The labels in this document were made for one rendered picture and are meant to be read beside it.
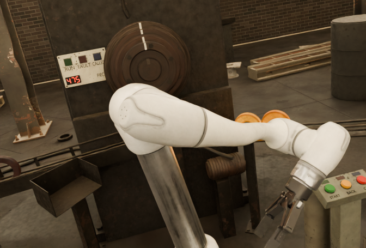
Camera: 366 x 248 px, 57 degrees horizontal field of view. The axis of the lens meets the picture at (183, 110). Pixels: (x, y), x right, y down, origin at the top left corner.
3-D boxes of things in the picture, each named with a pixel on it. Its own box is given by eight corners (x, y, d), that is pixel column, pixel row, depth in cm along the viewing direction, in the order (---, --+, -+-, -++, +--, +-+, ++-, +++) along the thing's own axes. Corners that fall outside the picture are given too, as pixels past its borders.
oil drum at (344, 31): (320, 91, 424) (319, 19, 394) (362, 82, 432) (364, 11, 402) (352, 105, 369) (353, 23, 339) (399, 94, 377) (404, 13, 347)
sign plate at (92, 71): (66, 87, 190) (57, 55, 184) (111, 78, 194) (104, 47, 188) (65, 88, 188) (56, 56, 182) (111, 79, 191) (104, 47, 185)
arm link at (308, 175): (305, 161, 98) (294, 177, 98) (331, 179, 98) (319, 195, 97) (294, 158, 107) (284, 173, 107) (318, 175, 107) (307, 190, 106)
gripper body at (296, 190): (287, 174, 106) (270, 198, 106) (296, 178, 98) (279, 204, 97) (306, 188, 106) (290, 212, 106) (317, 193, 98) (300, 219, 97)
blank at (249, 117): (232, 113, 190) (231, 115, 188) (260, 110, 183) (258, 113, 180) (238, 138, 195) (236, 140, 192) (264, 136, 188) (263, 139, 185)
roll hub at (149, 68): (128, 98, 180) (116, 46, 170) (178, 88, 183) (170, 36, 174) (128, 101, 174) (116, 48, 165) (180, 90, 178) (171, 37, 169)
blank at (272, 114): (259, 110, 183) (258, 113, 180) (288, 108, 176) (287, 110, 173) (264, 136, 188) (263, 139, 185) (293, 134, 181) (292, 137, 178)
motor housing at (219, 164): (214, 228, 217) (203, 155, 199) (246, 219, 220) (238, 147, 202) (220, 241, 205) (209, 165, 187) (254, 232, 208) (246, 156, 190)
